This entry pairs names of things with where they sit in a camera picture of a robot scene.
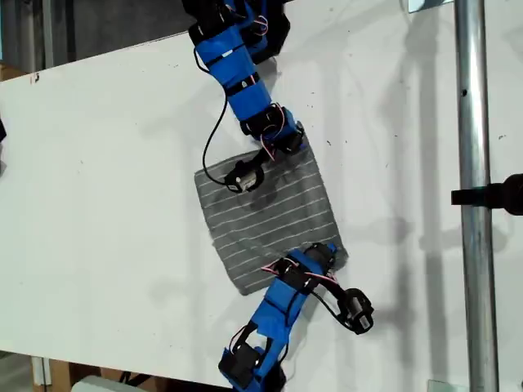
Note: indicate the grey white-striped towel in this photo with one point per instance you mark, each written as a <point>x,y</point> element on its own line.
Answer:
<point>265,220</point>

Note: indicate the black clamp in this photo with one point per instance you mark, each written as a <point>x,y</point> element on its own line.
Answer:
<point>502,194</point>

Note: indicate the brown cardboard box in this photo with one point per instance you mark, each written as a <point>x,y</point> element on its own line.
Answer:
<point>10,72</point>
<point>106,373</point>

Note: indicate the grey vertical pole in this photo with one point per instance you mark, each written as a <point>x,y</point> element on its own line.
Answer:
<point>47,32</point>

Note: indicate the small dark object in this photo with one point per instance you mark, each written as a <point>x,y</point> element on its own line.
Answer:
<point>2,130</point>

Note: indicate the white table leg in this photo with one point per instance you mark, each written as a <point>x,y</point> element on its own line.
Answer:
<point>41,371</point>

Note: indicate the short black camera stalk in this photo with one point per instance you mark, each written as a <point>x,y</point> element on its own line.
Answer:
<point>261,160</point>
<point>336,289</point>

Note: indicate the black camera box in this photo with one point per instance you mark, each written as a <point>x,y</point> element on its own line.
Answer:
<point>245,175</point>
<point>357,310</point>

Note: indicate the steel post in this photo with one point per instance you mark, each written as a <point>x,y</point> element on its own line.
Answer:
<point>474,122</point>

